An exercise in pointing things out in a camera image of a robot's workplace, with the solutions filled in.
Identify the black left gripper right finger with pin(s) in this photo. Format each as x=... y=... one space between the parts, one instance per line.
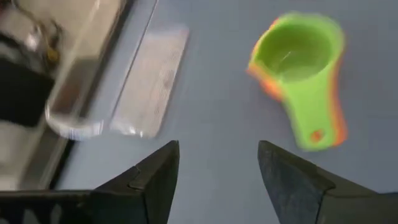
x=295 y=193

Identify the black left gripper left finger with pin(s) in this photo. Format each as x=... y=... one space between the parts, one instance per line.
x=149 y=189

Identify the green plastic measuring cup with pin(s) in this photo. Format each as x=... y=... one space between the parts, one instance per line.
x=308 y=102

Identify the orange plastic measuring cup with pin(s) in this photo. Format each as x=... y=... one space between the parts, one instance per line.
x=270 y=87

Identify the clear plastic basket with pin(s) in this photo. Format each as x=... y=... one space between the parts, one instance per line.
x=149 y=81

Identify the black equipment block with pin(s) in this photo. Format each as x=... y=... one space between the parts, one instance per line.
x=21 y=93

